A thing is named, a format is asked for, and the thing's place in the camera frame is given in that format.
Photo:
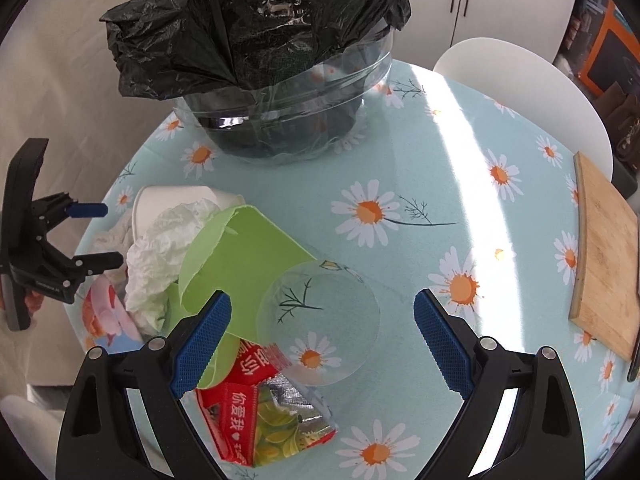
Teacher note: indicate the person's left hand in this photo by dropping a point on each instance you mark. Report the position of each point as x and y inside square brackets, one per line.
[34, 302]

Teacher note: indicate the orange and black box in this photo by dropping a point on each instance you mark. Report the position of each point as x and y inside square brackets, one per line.
[612, 50]

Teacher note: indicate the black trash bag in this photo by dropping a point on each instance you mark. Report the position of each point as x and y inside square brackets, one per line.
[200, 35]

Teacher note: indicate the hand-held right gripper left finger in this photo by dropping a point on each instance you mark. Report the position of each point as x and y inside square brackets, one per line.
[200, 345]

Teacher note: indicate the wooden cutting board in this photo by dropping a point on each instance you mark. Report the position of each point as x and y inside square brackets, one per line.
[605, 260]

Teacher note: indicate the green plastic sheet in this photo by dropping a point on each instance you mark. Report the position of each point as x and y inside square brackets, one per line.
[250, 255]

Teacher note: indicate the white paper cup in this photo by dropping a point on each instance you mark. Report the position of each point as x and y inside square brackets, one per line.
[165, 200]

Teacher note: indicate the white chair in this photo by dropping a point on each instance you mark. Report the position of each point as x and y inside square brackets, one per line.
[525, 80]

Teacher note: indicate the clear round plastic lid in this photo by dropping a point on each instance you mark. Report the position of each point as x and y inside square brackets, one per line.
[340, 320]

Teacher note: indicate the pink printed wrapper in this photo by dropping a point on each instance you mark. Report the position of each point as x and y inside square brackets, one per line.
[102, 310]

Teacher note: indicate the brown bag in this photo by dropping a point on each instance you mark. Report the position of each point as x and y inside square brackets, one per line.
[620, 110]

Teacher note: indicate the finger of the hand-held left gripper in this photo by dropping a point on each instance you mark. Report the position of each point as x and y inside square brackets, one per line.
[90, 209]
[100, 261]

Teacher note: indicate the red snack wrapper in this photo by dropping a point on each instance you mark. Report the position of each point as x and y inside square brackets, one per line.
[235, 405]

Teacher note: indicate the clear plastic bin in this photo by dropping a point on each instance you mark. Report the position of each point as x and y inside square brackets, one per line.
[350, 75]

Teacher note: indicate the white tissue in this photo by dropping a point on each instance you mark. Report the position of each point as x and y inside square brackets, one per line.
[150, 270]

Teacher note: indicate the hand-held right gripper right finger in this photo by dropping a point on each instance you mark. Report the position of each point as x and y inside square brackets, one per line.
[445, 345]

